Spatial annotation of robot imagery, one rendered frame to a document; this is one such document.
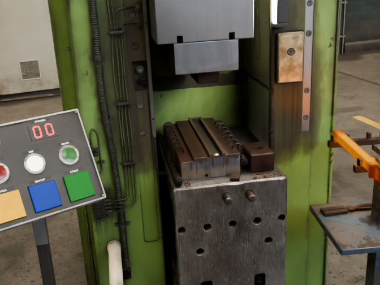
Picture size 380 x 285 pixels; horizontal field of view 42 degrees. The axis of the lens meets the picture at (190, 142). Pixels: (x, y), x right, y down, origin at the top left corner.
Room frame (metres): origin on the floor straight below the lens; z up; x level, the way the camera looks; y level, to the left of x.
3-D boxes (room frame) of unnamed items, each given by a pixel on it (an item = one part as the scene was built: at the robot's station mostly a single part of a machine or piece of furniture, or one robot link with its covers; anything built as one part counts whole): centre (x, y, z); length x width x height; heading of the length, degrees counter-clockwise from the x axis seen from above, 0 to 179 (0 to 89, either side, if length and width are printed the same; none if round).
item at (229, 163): (1.73, -0.03, 0.96); 0.42 x 0.20 x 0.09; 9
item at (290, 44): (1.70, -0.36, 1.27); 0.09 x 0.02 x 0.17; 99
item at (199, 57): (1.73, -0.03, 1.32); 0.42 x 0.20 x 0.10; 9
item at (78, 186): (1.31, 0.32, 1.01); 0.07 x 0.05 x 0.07; 124
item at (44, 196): (1.25, 0.41, 1.01); 0.07 x 0.05 x 0.07; 124
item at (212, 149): (1.74, -0.06, 0.99); 0.42 x 0.05 x 0.01; 9
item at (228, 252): (1.75, -0.08, 0.69); 0.56 x 0.38 x 0.45; 9
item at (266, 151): (1.61, -0.23, 0.95); 0.12 x 0.08 x 0.06; 9
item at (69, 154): (1.34, 0.35, 1.09); 0.05 x 0.03 x 0.04; 99
